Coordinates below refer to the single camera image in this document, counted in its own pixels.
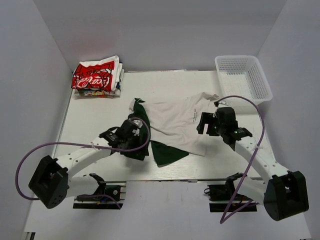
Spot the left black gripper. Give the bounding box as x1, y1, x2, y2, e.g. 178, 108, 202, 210
120, 132, 149, 156

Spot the white green raglan t-shirt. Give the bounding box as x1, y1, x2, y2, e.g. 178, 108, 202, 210
129, 92, 219, 167

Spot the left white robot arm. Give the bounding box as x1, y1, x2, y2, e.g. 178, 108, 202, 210
28, 117, 151, 209

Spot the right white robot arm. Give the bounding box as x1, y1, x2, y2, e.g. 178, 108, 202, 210
196, 107, 309, 221

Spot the white plastic mesh basket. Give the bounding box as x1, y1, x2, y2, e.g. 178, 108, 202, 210
214, 55, 273, 105

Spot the cartoon print folded t-shirt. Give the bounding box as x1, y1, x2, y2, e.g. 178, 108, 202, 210
74, 89, 121, 99

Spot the red white folded t-shirt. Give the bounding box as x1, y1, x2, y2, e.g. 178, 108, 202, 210
71, 55, 120, 92

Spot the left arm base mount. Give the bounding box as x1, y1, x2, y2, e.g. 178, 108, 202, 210
72, 182, 127, 210

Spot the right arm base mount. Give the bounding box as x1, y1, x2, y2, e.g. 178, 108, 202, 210
203, 173, 251, 213

